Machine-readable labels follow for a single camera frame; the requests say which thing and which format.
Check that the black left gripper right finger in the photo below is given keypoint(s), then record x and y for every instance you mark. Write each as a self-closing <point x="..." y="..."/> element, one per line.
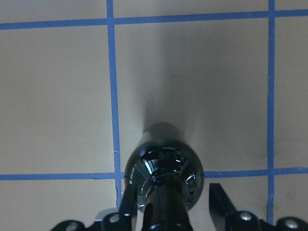
<point x="221" y="208"/>

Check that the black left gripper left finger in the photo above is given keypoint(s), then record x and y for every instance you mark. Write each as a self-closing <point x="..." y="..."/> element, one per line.
<point x="128" y="207"/>

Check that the dark glass wine bottle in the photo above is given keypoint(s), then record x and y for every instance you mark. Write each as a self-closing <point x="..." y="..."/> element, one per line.
<point x="169" y="178"/>

